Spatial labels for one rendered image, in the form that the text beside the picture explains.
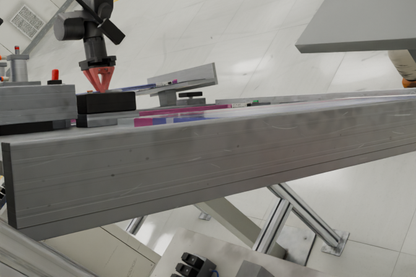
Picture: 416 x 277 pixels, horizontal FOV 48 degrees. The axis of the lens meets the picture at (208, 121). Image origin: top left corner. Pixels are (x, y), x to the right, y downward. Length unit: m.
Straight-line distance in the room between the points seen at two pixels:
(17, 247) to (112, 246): 1.74
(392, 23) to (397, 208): 0.66
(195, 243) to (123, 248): 0.92
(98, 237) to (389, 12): 1.34
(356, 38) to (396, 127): 0.76
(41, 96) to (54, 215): 0.35
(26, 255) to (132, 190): 0.09
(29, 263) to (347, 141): 0.33
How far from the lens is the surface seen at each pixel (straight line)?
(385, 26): 1.29
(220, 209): 1.55
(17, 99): 0.63
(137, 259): 2.08
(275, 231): 1.47
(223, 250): 1.07
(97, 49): 1.29
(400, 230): 1.64
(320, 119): 0.46
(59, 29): 1.28
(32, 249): 0.27
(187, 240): 1.17
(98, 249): 1.98
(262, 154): 0.40
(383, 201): 1.72
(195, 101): 1.20
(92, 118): 0.65
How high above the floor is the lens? 1.31
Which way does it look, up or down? 29 degrees down
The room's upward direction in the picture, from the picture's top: 46 degrees counter-clockwise
